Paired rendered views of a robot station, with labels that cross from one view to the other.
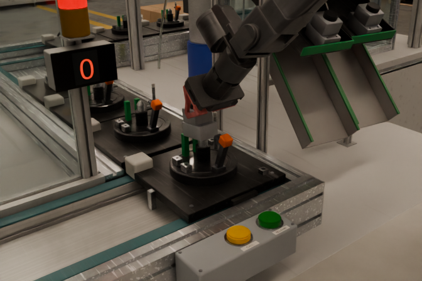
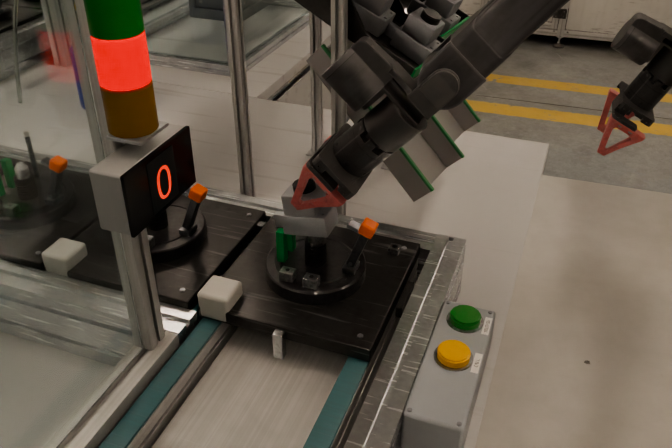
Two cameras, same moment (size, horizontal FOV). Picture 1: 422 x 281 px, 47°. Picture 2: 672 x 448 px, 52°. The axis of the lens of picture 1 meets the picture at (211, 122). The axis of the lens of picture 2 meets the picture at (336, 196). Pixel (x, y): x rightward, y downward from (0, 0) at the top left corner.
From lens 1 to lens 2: 49 cm
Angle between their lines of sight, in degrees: 31
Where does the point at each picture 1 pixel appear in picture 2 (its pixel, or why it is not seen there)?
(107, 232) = (248, 420)
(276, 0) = (481, 32)
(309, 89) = not seen: hidden behind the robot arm
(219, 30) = (373, 79)
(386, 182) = (477, 208)
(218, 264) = (468, 405)
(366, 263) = (544, 323)
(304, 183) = (444, 249)
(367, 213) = (493, 258)
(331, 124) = (426, 157)
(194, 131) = (313, 225)
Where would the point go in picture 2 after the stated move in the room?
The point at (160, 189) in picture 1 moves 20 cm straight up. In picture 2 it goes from (291, 325) to (285, 190)
